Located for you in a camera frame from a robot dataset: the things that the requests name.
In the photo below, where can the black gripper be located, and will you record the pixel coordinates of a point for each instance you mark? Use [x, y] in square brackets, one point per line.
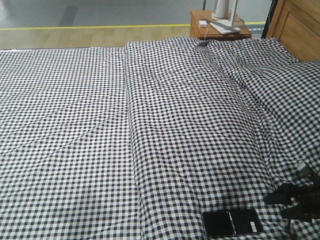
[307, 197]

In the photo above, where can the black smartphone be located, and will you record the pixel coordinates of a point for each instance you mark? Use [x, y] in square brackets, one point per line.
[229, 223]

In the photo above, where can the white desk lamp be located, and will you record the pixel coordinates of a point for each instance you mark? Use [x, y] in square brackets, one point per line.
[226, 26]

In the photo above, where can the checkered bed sheet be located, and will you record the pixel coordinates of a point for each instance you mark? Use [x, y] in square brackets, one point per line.
[65, 153]

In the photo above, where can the checkered duvet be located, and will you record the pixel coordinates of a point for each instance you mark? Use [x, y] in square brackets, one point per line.
[217, 125]

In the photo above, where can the wooden headboard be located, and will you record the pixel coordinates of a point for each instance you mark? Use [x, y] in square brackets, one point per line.
[296, 25]

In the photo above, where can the wooden nightstand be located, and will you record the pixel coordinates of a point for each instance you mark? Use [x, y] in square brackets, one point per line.
[209, 33]

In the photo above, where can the white power adapter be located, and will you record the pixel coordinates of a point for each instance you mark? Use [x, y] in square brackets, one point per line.
[202, 24]

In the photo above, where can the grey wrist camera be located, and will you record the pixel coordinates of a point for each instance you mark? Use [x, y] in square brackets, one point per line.
[303, 168]

